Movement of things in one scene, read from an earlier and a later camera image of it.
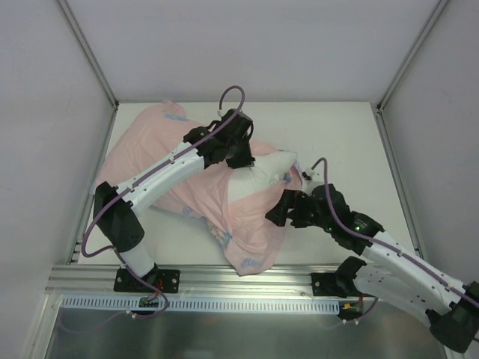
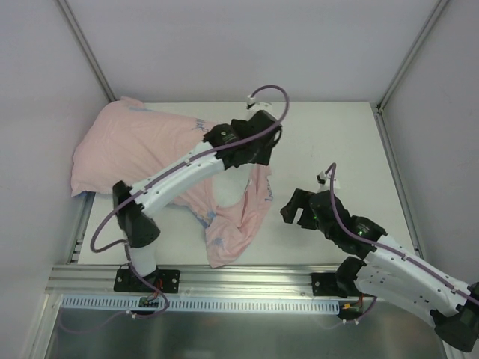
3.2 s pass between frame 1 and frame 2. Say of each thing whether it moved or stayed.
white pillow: moved
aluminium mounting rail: stayed
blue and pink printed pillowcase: moved
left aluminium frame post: stayed
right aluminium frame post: stayed
